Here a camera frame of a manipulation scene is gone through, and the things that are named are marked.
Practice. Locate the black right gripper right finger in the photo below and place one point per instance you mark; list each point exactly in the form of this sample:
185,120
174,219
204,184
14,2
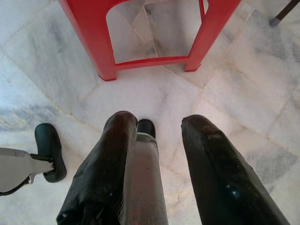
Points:
218,178

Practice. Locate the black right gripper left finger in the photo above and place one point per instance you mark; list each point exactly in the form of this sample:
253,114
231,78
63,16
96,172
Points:
105,168

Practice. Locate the silver robot right leg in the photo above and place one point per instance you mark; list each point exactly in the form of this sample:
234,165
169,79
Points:
145,178

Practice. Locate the black robot left foot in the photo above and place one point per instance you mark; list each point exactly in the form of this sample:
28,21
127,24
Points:
47,140

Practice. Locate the red plastic stool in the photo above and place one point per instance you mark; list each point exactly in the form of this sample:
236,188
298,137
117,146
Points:
89,35

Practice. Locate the dark chair leg grey tip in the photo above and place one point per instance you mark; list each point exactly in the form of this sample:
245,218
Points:
282,12

